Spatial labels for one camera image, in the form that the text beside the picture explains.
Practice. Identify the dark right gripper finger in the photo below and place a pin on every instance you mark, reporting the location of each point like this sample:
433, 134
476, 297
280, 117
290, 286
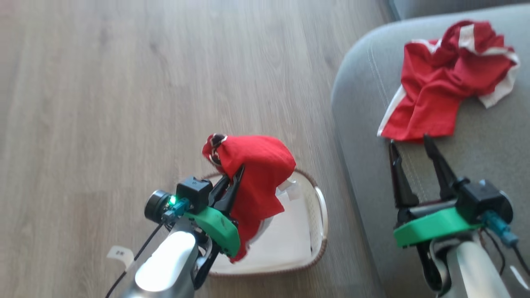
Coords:
401, 182
441, 169

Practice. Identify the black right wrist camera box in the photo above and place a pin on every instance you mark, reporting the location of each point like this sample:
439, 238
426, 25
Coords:
482, 198

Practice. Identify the white laundry basket brown rim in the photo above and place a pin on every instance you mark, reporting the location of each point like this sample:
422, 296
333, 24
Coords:
319, 215

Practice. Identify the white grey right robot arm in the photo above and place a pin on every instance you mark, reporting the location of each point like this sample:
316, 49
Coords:
476, 269

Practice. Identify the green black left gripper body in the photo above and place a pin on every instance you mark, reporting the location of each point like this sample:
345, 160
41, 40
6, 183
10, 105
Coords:
217, 227

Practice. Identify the red shorts with white stripes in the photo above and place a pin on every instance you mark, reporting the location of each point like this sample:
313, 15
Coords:
443, 78

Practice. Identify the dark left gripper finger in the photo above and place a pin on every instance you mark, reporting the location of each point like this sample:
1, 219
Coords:
218, 192
232, 192

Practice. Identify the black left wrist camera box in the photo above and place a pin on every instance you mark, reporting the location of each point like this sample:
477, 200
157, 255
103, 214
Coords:
194, 192

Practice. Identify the grey fabric sofa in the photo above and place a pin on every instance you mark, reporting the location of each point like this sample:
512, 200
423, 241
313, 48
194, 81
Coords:
476, 157

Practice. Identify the red shirt with dark collar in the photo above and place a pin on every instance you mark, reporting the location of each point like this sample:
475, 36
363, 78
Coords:
256, 174

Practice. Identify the small white paper label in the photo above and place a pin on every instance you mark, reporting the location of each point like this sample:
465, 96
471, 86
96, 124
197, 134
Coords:
121, 253

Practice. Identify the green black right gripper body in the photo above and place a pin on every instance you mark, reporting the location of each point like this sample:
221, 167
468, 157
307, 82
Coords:
434, 225

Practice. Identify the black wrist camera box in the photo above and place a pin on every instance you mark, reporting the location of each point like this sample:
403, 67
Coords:
482, 198
194, 192

